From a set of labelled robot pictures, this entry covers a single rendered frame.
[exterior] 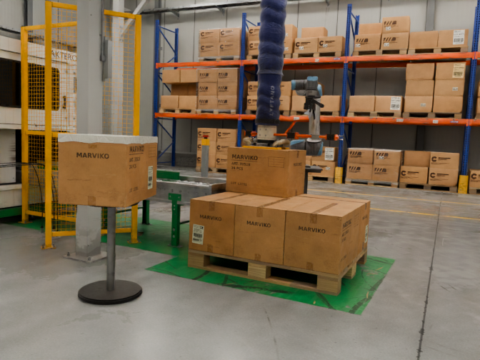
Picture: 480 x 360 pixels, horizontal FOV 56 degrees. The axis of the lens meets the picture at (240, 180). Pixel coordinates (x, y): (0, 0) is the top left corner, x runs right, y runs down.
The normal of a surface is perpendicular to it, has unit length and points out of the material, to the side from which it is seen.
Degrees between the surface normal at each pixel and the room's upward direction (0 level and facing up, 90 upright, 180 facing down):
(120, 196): 90
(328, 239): 90
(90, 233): 90
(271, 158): 90
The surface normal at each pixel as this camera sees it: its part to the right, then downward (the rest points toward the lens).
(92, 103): 0.90, 0.11
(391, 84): -0.42, 0.07
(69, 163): -0.11, 0.09
